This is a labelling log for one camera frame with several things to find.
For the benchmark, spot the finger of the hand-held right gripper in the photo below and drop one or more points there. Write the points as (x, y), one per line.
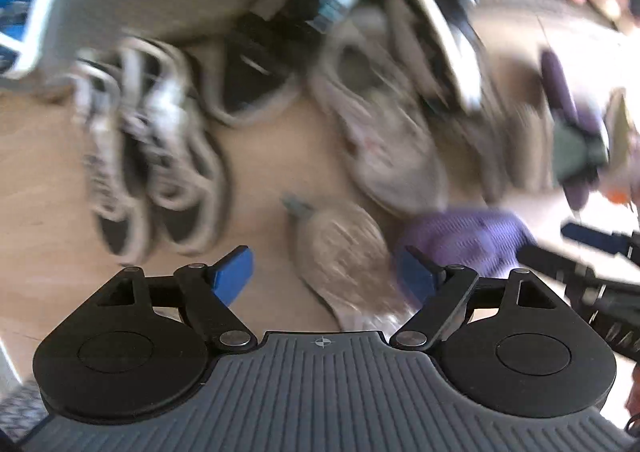
(585, 234)
(555, 262)

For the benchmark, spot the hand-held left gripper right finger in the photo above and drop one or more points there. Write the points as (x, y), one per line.
(417, 277)

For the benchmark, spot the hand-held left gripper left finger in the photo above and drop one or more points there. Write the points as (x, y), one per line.
(232, 274)

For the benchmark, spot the white black slip-on sneaker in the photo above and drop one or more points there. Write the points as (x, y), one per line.
(345, 272)
(440, 41)

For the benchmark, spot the light grey sneaker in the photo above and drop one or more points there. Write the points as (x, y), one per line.
(385, 141)
(505, 146)

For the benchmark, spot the dark green object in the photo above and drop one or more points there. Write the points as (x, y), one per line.
(575, 151)

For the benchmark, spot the white pink sneaker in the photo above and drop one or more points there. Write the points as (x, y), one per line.
(622, 131)

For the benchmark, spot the grey patterned cloth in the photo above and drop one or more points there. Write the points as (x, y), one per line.
(17, 409)

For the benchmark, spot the white plastic storage rack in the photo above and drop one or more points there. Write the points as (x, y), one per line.
(47, 6)

